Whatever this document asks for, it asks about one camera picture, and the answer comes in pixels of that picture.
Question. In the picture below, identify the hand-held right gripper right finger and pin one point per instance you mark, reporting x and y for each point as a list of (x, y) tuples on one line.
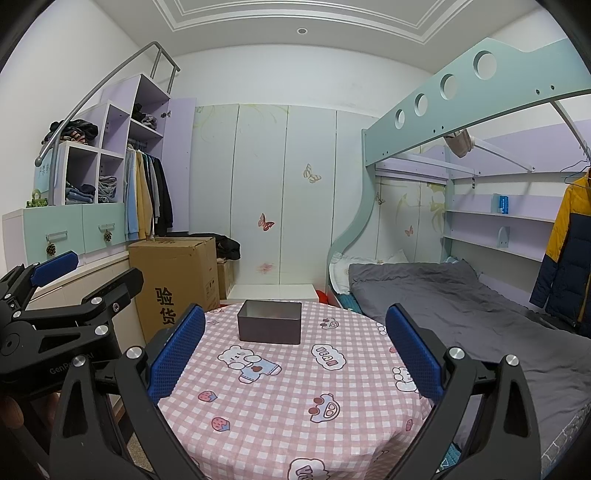
[(415, 355)]

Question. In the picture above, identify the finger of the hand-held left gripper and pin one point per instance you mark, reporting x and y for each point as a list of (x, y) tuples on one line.
[(53, 270), (111, 300)]

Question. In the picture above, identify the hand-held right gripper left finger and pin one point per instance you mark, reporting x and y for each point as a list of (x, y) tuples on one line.
[(178, 355)]

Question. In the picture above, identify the dark metal tin box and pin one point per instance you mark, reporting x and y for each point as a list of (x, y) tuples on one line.
[(268, 330)]

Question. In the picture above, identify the person's left hand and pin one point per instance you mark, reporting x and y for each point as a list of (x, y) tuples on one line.
[(10, 413)]

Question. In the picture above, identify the pinecone drawer pendant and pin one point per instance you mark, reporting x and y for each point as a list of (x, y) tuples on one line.
[(51, 249), (108, 236)]

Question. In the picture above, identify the white side cabinet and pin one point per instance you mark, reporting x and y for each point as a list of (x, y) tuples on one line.
[(92, 277)]

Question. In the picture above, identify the green drawer cabinet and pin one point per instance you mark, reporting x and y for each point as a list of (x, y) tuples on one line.
[(69, 226)]

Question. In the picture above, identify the large cardboard box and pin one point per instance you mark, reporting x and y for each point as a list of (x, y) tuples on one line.
[(171, 277)]

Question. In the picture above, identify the grey blanket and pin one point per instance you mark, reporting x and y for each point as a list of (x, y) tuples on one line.
[(471, 318)]

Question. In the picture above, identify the folded blue jeans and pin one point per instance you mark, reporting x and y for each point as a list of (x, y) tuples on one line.
[(81, 194)]

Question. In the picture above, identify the teal bed sheet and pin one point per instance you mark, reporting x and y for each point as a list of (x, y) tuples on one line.
[(347, 301)]

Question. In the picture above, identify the small cardboard box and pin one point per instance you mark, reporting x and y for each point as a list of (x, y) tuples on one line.
[(225, 279)]

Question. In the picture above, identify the folded grey clothes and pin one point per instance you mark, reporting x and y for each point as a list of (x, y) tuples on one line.
[(107, 189)]

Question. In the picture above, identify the red object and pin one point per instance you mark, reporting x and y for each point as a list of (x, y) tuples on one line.
[(323, 297)]

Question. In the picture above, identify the white pillow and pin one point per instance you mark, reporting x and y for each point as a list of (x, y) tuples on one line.
[(341, 272)]

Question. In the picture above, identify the row of hanging clothes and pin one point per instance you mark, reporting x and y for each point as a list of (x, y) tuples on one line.
[(147, 194)]

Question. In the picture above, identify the white flat board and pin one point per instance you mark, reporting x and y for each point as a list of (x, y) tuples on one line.
[(272, 292)]

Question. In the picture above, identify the dark clothes pile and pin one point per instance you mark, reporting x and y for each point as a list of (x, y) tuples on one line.
[(228, 248)]

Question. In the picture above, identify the pink checked tablecloth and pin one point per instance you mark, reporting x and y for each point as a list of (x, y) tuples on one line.
[(286, 406)]

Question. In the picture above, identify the faded pink butterfly sticker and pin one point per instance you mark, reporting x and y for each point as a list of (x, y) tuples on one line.
[(265, 267)]

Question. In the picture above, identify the dark striped clothes heap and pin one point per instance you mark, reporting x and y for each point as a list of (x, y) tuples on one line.
[(76, 130)]

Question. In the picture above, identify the white bookend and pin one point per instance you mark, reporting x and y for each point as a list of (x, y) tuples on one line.
[(503, 237)]

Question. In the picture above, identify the blue box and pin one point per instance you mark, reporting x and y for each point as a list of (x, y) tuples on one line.
[(501, 204)]

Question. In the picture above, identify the folded clothes on shelf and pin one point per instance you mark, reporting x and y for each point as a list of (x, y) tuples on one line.
[(145, 119)]

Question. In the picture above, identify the patterned mattress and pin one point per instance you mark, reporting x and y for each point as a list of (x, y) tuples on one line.
[(570, 447)]

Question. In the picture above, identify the grey metal handrail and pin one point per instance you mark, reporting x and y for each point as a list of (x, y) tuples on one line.
[(92, 92)]

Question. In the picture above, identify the yellow and navy jacket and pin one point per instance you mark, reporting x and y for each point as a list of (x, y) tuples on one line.
[(568, 240)]

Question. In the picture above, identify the white panelled wardrobe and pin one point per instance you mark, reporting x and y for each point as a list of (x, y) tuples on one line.
[(277, 184)]

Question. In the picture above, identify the purple shelf unit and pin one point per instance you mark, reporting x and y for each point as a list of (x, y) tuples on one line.
[(147, 92)]

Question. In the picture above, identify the beige butterfly sticker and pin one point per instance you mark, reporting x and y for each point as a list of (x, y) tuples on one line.
[(311, 174)]

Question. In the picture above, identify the grey hanging bag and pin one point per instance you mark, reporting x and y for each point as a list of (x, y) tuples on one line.
[(459, 143)]

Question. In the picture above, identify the green bunk bed frame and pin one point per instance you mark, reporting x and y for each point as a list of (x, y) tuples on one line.
[(461, 92)]

